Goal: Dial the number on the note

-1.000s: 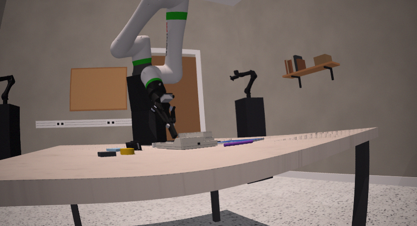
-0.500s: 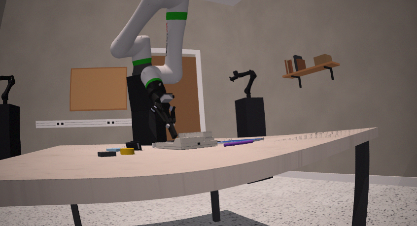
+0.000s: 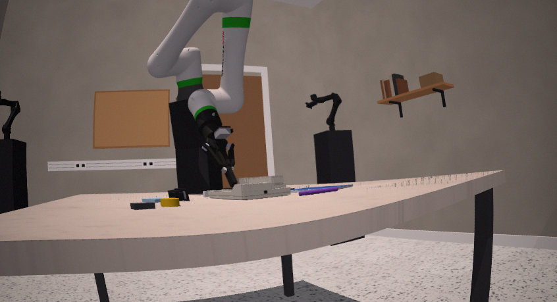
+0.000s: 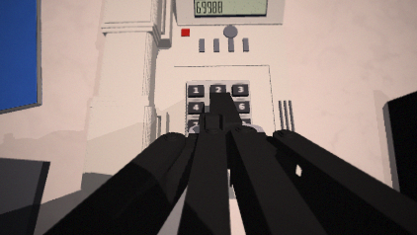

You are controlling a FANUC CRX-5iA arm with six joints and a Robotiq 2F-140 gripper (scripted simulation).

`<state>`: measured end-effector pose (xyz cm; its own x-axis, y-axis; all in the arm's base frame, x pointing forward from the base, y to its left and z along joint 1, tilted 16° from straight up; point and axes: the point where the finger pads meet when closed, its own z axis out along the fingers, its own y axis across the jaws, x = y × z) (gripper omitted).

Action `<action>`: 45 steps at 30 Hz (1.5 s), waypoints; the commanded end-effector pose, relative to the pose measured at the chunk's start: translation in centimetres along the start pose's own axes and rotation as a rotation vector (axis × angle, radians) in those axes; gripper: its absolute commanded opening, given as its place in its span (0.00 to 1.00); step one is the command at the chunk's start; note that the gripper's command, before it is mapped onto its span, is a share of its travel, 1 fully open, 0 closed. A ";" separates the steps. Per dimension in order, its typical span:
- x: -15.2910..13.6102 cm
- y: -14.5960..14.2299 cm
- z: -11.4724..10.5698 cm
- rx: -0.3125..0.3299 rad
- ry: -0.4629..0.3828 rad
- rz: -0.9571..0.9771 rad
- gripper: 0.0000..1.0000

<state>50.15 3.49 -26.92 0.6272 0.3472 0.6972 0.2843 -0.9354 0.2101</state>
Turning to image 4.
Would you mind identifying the blue notebook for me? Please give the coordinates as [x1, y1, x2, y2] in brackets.
[0, 0, 42, 114]

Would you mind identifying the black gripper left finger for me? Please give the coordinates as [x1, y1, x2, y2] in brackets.
[43, 93, 231, 235]

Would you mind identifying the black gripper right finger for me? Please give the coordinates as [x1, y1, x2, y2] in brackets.
[219, 92, 417, 235]

